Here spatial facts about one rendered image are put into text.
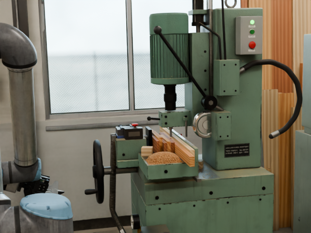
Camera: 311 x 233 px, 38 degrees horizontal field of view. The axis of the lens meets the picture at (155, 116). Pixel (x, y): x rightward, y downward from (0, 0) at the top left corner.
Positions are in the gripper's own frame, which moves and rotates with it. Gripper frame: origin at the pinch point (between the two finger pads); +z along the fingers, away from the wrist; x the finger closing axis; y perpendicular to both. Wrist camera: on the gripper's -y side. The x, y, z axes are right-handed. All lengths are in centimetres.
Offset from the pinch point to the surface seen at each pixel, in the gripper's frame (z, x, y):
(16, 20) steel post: -54, 123, 69
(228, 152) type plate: 63, -4, 41
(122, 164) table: 19.3, -1.3, 22.0
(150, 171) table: 26.8, -22.3, 26.8
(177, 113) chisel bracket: 37, 3, 50
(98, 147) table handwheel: 7.2, -0.2, 26.0
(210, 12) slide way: 36, -1, 97
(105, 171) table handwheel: 14.4, 5.1, 15.4
